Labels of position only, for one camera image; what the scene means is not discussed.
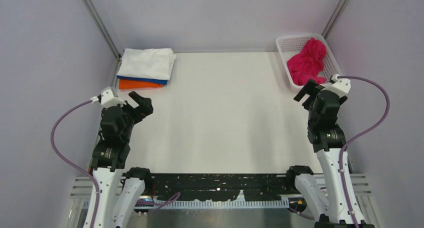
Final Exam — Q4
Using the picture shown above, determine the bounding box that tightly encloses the orange folded t shirt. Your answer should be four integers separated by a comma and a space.
118, 79, 165, 90

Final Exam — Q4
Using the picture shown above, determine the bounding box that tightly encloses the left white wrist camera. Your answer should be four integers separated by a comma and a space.
90, 86, 126, 109

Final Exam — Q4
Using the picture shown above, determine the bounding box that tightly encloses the aluminium frame rail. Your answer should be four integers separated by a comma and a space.
69, 173, 372, 210

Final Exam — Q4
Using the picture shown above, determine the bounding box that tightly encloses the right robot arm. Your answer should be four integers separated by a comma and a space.
285, 77, 373, 228

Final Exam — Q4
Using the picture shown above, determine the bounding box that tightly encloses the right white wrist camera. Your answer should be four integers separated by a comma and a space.
329, 74, 351, 98

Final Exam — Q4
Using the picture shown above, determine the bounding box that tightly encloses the white plastic basket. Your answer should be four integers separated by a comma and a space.
275, 33, 342, 93

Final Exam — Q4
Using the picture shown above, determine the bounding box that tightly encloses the pink t shirt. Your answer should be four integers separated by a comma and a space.
287, 38, 327, 86

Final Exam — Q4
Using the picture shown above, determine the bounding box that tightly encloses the blue folded t shirt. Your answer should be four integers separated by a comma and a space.
116, 75, 168, 85

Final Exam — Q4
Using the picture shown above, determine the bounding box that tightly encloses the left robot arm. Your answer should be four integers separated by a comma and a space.
83, 88, 154, 228

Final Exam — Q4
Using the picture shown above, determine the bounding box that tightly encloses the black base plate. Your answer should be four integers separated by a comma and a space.
142, 173, 300, 202

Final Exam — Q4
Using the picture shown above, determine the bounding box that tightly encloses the white folded t shirt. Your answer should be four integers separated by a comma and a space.
117, 48, 177, 81

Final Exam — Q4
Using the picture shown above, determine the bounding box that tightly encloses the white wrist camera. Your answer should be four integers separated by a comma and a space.
90, 86, 126, 109
329, 74, 351, 98

